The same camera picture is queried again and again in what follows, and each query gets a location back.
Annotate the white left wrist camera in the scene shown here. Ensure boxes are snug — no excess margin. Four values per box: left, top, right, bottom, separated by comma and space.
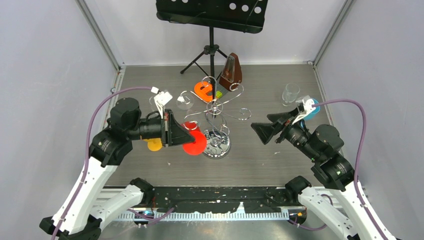
153, 90, 173, 119

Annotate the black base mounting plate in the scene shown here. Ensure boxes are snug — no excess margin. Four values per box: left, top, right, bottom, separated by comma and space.
141, 186, 306, 214

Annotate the chrome wine glass rack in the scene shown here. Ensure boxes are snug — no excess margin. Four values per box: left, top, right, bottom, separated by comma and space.
183, 75, 244, 159

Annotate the blue wine glass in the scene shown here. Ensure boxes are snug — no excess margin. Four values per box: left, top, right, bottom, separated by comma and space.
303, 106, 321, 121

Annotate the aluminium frame rail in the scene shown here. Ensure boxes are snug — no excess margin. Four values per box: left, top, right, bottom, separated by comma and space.
95, 187, 342, 224

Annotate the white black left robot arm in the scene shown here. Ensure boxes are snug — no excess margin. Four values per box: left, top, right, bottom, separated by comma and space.
39, 97, 195, 240

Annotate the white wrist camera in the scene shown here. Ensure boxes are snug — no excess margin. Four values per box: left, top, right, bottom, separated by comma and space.
153, 90, 173, 119
291, 95, 316, 125

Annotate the brown metronome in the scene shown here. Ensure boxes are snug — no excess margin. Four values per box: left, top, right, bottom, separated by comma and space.
218, 52, 243, 91

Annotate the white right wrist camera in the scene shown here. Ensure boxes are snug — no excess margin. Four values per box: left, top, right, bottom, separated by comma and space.
291, 95, 316, 125

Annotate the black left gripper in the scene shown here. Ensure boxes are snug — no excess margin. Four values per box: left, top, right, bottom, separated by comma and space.
127, 108, 196, 147

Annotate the yellow wine glass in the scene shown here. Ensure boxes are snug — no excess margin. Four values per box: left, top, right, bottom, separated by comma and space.
143, 138, 163, 152

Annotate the black music stand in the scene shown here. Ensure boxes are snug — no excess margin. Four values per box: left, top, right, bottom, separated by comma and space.
155, 0, 270, 119

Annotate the red wine glass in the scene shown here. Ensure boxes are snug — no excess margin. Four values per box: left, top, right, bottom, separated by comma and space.
181, 121, 207, 156

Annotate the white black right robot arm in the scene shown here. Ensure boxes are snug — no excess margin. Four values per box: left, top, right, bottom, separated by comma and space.
251, 107, 396, 240

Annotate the clear wine glass back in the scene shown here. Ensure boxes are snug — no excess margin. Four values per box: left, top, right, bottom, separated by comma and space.
176, 91, 194, 110

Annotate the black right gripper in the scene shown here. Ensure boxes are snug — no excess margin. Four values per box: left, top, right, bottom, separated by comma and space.
250, 106, 321, 161

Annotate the clear textured wine glass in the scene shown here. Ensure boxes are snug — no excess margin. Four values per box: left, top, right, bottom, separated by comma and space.
281, 83, 300, 106

